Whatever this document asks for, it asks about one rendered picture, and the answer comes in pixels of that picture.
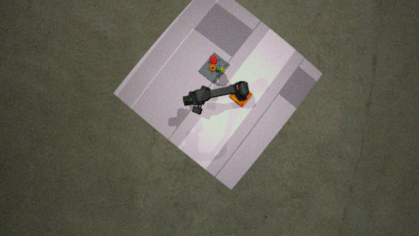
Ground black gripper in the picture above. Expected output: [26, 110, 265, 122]
[192, 85, 210, 115]

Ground orange gear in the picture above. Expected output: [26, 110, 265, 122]
[209, 64, 217, 71]

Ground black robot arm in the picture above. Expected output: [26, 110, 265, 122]
[183, 81, 250, 106]

